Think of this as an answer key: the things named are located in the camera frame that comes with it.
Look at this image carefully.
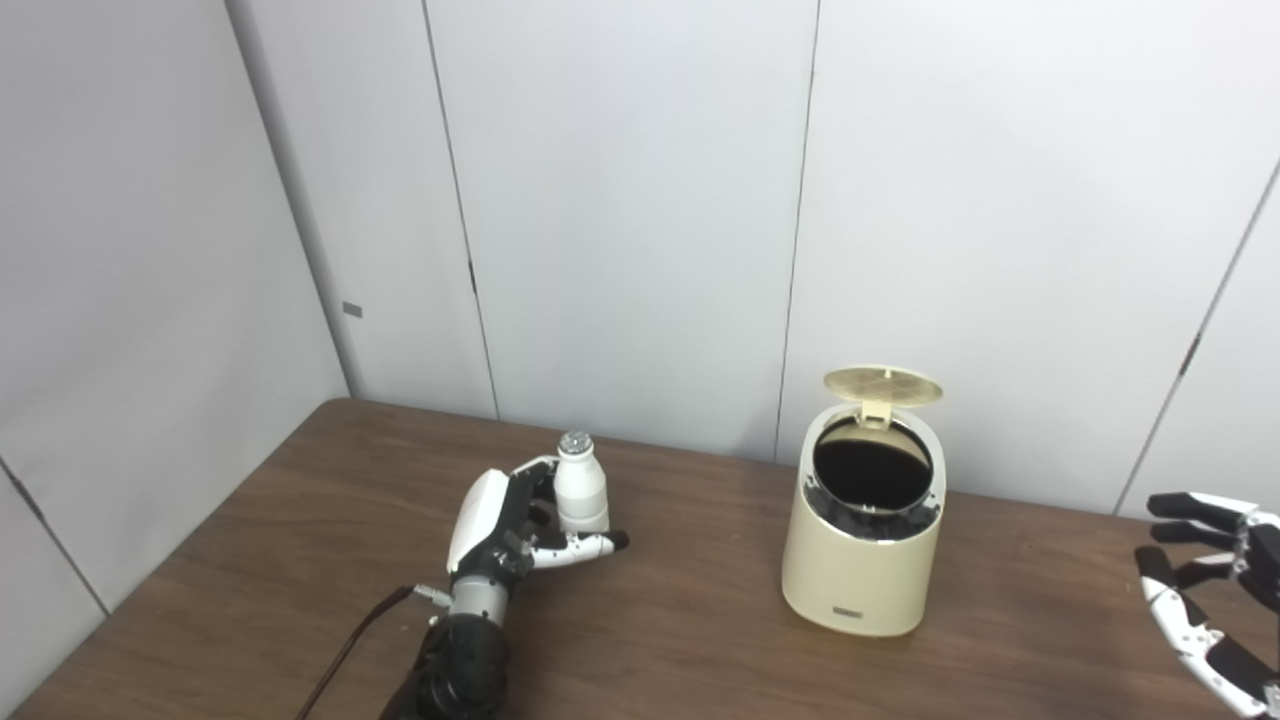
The small white plastic bottle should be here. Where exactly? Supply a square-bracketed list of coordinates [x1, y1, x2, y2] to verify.
[553, 431, 611, 536]

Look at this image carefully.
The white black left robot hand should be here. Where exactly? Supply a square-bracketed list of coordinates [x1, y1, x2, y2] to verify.
[447, 455, 631, 601]

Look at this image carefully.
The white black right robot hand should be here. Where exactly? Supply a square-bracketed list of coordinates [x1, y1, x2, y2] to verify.
[1135, 492, 1280, 719]

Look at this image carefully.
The cream-colored desktop bin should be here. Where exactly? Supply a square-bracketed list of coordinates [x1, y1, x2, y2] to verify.
[781, 400, 948, 637]

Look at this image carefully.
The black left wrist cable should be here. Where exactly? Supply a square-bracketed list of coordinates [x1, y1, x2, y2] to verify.
[297, 585, 451, 720]

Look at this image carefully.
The round cream bin lid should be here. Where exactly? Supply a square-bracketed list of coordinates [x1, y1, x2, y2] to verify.
[823, 366, 944, 431]

